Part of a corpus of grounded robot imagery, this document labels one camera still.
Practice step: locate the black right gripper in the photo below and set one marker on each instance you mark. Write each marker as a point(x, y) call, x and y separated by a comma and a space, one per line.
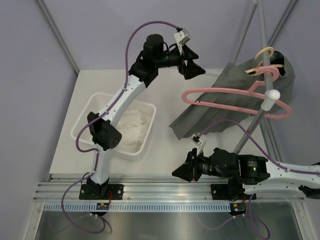
point(189, 170)

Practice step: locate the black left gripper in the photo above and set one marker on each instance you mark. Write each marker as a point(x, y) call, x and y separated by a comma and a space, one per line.
point(191, 69)

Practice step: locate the grey pleated skirt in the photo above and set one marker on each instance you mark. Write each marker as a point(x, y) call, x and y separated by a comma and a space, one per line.
point(195, 118)

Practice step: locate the pink plastic hanger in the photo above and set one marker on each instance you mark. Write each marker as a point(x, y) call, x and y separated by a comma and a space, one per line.
point(276, 111)

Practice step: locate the beige wooden hanger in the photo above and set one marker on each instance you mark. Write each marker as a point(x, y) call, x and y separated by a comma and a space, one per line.
point(262, 60)

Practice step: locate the white skirt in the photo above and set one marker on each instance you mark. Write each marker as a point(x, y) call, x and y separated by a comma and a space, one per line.
point(133, 125)

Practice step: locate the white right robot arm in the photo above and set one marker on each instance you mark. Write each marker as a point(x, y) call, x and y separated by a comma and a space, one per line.
point(247, 175)

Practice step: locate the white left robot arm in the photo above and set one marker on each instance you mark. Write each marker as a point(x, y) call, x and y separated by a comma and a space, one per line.
point(102, 125)

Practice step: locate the white plastic basket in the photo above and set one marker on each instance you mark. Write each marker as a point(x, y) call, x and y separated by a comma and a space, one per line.
point(96, 102)

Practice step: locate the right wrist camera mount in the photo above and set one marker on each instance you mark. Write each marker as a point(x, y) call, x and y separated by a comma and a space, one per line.
point(199, 141)

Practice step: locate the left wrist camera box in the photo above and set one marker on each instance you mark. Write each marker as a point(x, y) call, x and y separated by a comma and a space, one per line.
point(182, 36)

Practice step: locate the white slotted cable duct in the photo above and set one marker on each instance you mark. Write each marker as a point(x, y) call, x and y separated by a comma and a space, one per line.
point(156, 207)

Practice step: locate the aluminium mounting rail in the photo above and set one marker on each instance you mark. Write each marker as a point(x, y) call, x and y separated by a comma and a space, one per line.
point(143, 190)

